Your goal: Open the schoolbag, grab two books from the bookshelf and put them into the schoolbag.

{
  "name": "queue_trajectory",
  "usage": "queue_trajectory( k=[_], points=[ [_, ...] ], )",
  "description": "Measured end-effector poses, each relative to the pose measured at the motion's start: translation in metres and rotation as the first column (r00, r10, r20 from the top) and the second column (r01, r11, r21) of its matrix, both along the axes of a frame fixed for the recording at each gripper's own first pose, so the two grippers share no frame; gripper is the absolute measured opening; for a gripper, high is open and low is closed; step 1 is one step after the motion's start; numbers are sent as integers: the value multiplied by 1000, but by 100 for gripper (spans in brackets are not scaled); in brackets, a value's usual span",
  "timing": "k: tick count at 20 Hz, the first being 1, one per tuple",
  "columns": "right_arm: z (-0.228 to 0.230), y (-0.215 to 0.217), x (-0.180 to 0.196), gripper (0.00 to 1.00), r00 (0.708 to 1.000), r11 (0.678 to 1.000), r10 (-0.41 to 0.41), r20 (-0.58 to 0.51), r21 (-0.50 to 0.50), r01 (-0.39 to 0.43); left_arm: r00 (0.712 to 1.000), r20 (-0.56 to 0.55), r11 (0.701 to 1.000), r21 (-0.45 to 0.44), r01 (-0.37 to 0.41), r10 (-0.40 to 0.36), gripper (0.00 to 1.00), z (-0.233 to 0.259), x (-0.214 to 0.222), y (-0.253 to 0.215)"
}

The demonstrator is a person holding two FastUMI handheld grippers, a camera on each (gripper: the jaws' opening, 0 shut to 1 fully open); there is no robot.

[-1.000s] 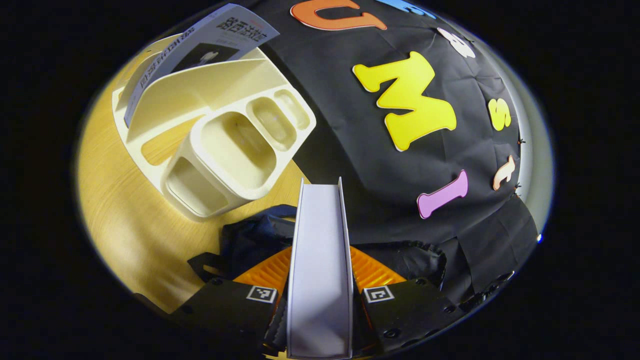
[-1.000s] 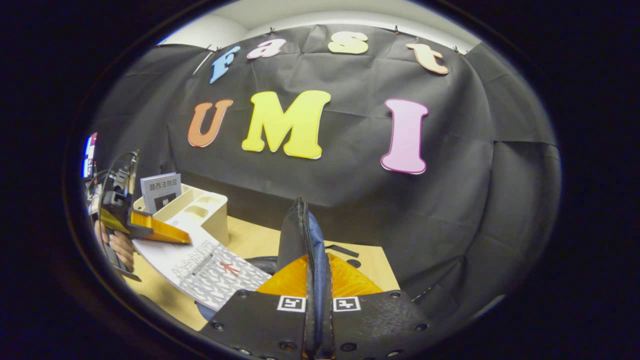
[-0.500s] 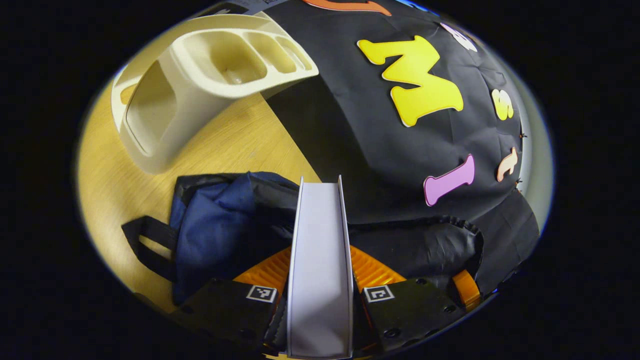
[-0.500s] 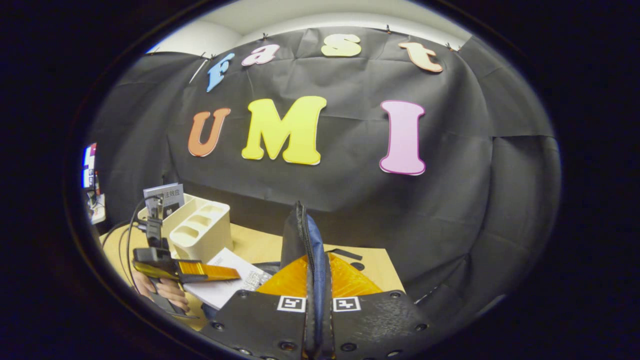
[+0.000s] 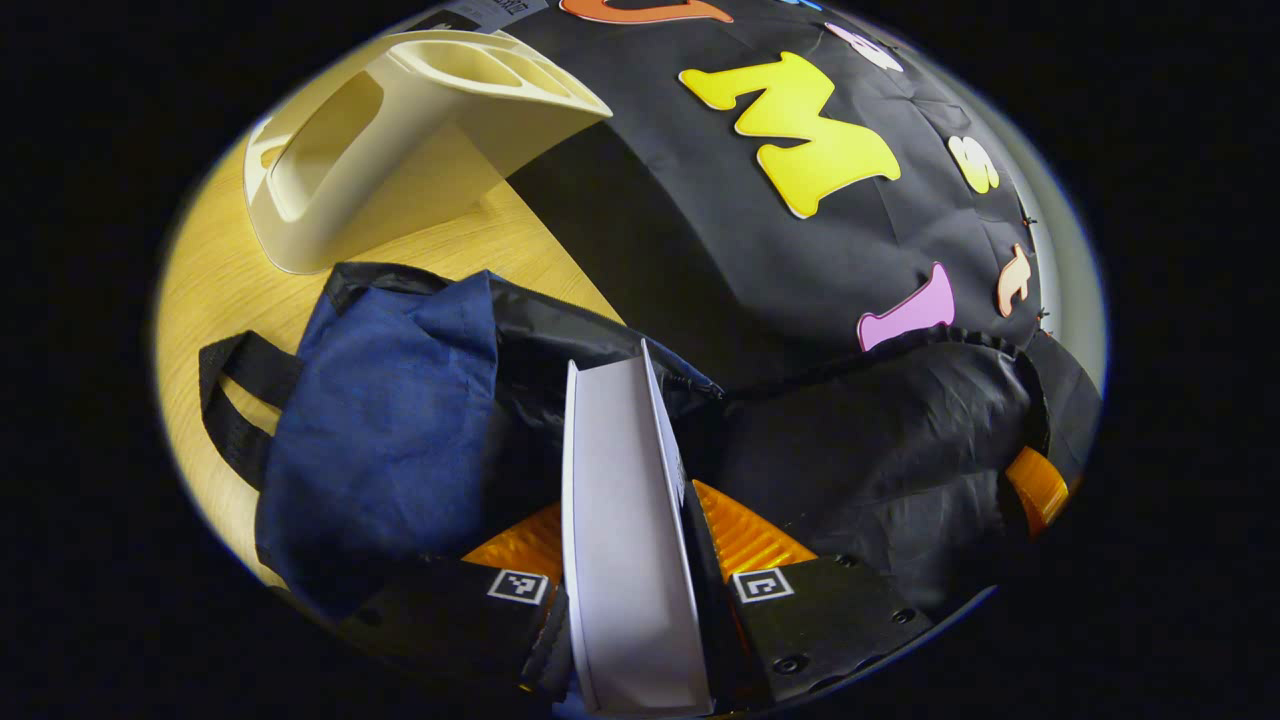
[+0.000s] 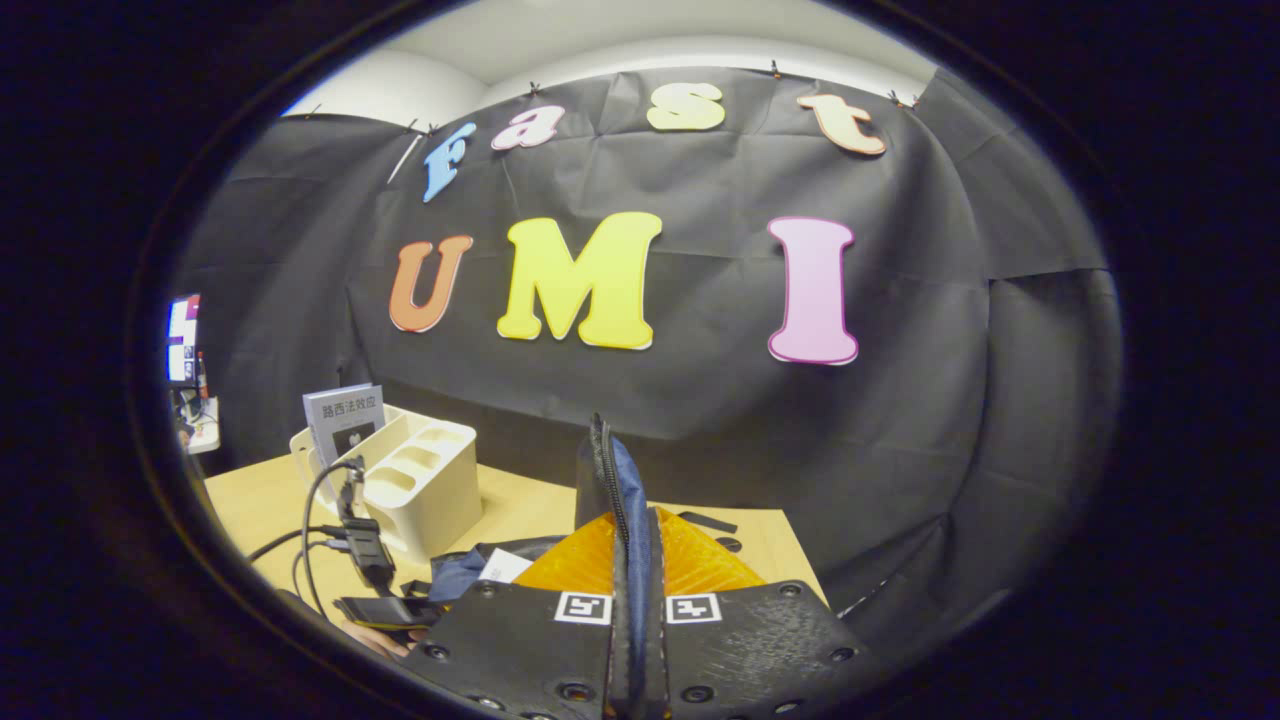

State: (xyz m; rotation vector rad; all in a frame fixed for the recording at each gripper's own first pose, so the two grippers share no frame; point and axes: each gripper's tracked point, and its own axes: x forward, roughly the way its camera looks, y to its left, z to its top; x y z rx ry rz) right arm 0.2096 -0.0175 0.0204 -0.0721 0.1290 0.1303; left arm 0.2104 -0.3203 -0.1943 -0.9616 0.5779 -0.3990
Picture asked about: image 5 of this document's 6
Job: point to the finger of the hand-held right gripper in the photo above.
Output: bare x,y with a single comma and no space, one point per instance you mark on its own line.
1038,488

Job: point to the black backdrop cloth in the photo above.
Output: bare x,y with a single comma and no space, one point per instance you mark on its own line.
650,250

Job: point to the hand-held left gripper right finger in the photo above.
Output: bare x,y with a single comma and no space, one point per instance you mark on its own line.
820,610

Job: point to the white plastic bookshelf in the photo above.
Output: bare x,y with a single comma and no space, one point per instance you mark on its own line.
400,150

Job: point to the blue schoolbag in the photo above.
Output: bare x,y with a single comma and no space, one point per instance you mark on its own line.
380,430

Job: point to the white book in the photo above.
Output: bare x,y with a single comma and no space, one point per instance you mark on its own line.
625,520

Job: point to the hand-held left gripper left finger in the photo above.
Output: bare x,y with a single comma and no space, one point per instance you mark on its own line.
450,615

